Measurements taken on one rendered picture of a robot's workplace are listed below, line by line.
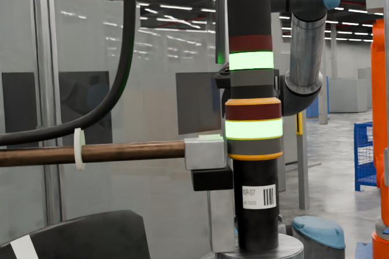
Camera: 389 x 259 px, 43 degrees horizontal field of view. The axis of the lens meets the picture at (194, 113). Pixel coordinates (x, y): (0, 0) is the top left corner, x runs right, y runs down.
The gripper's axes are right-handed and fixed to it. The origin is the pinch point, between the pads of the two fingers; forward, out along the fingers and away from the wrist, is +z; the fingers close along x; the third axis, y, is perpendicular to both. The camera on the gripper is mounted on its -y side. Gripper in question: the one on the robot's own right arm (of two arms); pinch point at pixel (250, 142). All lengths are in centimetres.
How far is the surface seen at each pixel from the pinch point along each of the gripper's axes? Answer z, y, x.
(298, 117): 31, 498, 175
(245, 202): -2, -52, -25
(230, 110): -9, -52, -24
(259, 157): -6, -52, -26
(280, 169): 114, 588, 240
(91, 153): -6, -58, -15
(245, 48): -14, -52, -25
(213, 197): -3, -54, -23
